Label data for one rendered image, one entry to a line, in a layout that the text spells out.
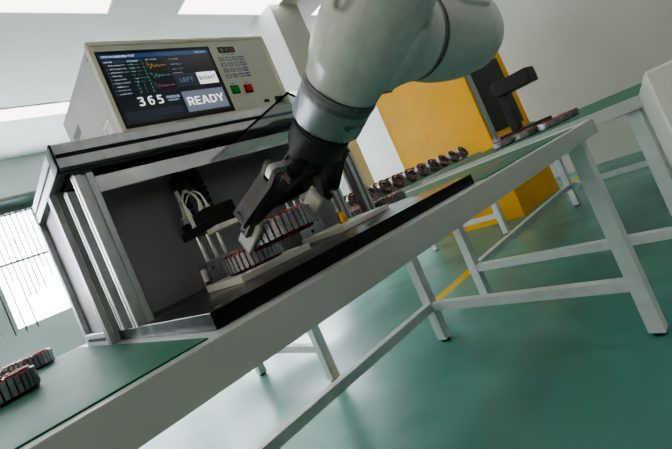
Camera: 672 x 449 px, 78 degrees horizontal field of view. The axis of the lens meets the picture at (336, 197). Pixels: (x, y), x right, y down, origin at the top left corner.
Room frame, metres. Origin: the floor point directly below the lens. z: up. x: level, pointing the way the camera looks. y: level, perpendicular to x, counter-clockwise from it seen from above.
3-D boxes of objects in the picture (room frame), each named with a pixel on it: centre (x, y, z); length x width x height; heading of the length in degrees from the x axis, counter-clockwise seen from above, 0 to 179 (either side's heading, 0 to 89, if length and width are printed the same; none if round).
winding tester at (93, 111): (1.10, 0.30, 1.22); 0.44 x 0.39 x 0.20; 132
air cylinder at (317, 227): (1.04, 0.10, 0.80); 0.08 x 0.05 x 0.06; 132
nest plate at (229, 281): (0.77, 0.19, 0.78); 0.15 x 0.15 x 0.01; 42
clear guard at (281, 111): (0.96, -0.01, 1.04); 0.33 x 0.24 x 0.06; 42
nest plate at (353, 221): (0.94, 0.01, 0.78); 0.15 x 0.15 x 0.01; 42
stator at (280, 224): (0.65, 0.10, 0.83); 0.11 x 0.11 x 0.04
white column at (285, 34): (5.14, -0.18, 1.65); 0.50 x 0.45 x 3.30; 42
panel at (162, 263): (1.04, 0.27, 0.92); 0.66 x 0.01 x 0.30; 132
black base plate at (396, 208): (0.87, 0.11, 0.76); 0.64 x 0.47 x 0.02; 132
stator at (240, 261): (0.77, 0.19, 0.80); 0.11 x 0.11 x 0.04
